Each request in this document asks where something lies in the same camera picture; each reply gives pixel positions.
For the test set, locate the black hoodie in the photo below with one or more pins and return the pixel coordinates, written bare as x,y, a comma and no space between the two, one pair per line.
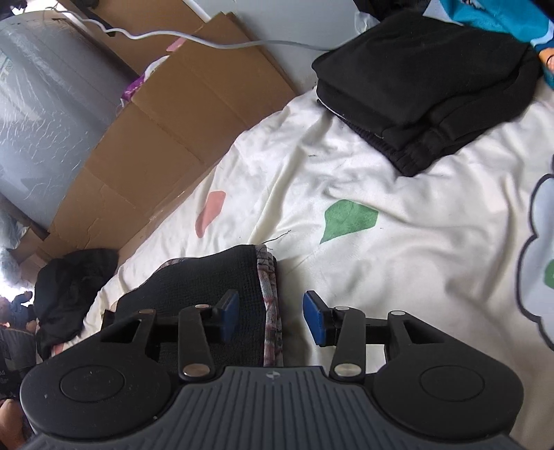
69,285

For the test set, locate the black bear-print garment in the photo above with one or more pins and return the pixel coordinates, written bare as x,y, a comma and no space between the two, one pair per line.
207,272

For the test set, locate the folded black clothes stack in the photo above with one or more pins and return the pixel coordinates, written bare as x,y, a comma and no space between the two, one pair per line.
411,65

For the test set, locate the flattened brown cardboard box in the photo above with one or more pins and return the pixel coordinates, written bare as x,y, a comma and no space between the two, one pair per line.
173,130

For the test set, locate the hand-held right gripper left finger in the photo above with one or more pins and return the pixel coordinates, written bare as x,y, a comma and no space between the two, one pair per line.
229,309

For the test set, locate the purple and white refill pouch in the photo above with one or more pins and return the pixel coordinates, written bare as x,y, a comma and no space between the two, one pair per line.
134,88

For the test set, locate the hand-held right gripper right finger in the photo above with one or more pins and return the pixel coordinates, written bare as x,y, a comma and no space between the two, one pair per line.
312,318

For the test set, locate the cream printed bedsheet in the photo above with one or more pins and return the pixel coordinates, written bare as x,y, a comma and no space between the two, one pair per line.
389,259

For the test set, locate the grey plastic-wrapped mattress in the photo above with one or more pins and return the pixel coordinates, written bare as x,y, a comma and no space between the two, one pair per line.
52,108

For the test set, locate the upright brown cardboard panel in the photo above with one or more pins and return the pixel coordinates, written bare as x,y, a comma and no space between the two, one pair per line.
143,13

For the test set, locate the blue printed blanket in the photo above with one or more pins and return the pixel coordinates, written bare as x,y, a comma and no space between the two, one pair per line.
497,17

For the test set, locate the teddy bear in uniform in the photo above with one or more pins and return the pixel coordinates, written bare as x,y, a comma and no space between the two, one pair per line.
19,309

